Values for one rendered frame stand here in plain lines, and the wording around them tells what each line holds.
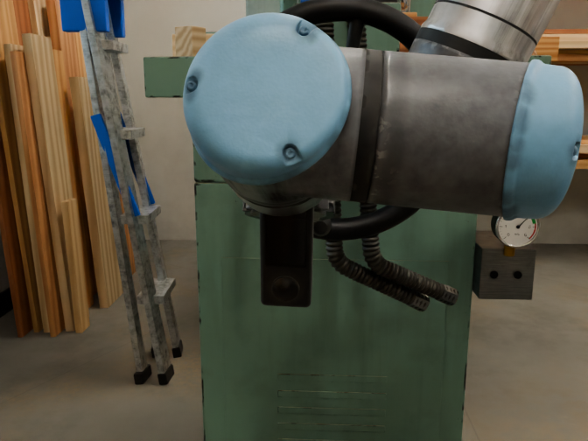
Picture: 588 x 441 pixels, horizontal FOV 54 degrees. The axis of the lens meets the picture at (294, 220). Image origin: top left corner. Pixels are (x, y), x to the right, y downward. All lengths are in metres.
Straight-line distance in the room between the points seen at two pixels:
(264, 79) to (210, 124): 0.04
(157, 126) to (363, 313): 2.62
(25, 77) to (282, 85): 1.88
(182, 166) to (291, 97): 3.12
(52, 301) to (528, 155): 2.02
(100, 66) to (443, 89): 1.41
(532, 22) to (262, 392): 0.73
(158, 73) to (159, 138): 2.52
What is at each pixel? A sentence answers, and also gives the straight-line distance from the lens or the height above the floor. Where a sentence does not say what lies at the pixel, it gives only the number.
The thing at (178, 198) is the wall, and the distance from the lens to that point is 3.45.
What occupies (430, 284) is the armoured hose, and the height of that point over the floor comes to 0.59.
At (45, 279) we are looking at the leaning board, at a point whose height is 0.22.
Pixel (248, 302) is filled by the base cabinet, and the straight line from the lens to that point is 0.94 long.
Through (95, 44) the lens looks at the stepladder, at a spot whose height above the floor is 0.98.
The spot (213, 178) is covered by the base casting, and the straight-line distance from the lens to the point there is 0.90.
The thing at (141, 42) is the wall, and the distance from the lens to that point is 3.45.
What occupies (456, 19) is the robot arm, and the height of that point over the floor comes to 0.90.
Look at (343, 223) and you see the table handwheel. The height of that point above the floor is 0.69.
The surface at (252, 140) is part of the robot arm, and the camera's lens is 0.30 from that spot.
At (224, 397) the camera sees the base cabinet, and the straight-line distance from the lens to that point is 1.02.
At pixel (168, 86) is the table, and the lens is 0.91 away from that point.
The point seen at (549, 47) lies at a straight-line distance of 1.10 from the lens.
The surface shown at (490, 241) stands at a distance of 0.95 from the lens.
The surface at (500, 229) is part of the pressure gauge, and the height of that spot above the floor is 0.66.
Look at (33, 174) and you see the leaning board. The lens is 2.13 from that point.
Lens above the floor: 0.84
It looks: 12 degrees down
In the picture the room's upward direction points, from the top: straight up
